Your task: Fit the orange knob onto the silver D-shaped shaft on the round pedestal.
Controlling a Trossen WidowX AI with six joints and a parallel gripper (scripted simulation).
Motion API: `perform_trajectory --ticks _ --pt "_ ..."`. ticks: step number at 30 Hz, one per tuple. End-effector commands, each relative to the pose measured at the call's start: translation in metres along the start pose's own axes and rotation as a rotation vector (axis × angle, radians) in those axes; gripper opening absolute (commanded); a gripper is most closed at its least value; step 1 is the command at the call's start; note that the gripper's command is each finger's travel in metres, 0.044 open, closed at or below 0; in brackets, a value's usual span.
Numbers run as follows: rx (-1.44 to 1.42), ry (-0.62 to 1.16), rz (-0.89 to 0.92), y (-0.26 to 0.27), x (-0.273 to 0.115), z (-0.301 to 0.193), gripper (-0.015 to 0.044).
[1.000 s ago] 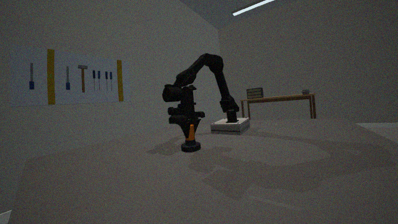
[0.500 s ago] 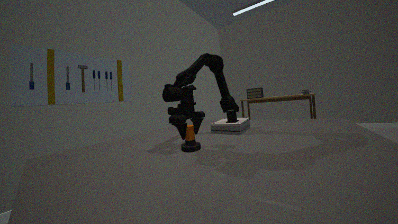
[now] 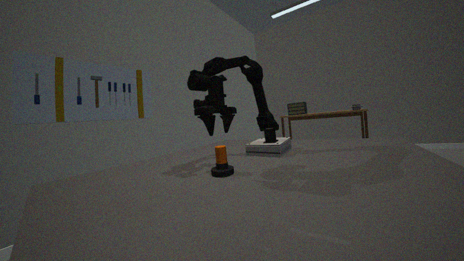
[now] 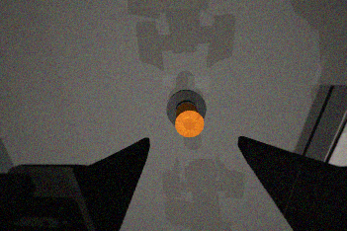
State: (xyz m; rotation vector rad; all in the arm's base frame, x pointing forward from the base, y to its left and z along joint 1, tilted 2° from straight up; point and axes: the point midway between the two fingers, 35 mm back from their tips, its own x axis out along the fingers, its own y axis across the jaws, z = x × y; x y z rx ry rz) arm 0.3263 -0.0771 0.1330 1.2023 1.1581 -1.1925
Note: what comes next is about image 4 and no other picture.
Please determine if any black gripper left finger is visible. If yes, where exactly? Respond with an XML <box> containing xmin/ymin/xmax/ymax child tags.
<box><xmin>8</xmin><ymin>137</ymin><xmax>150</xmax><ymax>231</ymax></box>

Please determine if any orange cylinder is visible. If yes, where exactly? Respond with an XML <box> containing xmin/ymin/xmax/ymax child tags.
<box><xmin>175</xmin><ymin>103</ymin><xmax>204</xmax><ymax>137</ymax></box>

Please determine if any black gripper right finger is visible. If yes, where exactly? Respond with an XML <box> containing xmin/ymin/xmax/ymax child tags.
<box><xmin>238</xmin><ymin>136</ymin><xmax>347</xmax><ymax>231</ymax></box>

